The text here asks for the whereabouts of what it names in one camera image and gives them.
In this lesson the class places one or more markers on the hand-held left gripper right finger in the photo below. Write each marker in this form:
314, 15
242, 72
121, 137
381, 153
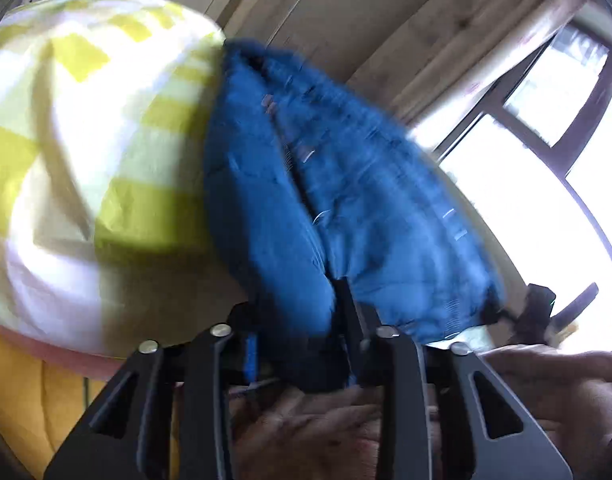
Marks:
405, 400

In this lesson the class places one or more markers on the person's right hand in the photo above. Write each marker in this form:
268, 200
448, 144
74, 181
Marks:
550, 390

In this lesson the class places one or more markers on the dark framed window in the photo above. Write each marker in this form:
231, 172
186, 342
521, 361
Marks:
585, 110

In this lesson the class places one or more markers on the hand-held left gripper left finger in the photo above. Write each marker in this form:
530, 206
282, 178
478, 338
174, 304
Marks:
201, 385

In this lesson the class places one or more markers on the blue quilted puffer jacket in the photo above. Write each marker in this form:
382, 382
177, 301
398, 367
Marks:
385, 210

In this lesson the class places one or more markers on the printed beige curtain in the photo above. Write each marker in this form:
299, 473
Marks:
460, 25

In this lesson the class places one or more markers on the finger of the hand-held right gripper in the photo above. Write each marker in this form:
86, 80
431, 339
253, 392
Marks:
575, 305
533, 315

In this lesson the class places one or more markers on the yellow white checkered sheet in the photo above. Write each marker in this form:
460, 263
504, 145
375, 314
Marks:
86, 160

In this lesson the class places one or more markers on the person's left hand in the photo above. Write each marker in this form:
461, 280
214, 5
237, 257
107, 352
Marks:
306, 435

